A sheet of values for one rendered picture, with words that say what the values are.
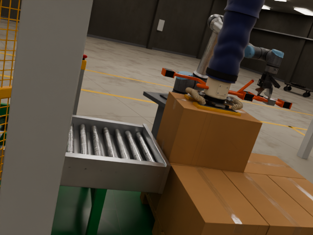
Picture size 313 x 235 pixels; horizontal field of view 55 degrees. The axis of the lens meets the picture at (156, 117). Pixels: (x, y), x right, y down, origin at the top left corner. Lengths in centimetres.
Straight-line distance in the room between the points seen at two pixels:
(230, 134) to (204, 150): 21
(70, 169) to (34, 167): 88
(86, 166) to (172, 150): 59
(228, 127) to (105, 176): 89
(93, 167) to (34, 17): 115
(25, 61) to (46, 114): 15
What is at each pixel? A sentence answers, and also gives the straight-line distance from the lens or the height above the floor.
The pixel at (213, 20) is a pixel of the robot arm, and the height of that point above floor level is 154.
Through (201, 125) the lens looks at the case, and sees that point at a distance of 204.
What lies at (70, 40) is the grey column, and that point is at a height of 131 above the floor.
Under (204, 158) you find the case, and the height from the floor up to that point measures 61.
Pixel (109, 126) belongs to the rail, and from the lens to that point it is 240.
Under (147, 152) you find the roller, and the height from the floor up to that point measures 55.
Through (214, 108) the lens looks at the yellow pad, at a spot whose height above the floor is 96.
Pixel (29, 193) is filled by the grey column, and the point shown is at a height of 85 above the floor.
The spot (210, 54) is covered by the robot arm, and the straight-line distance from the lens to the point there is 288.
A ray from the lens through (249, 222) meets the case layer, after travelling 177.
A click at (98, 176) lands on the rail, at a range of 183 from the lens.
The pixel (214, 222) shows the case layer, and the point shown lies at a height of 54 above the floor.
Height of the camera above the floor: 140
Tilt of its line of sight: 17 degrees down
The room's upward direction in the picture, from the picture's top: 15 degrees clockwise
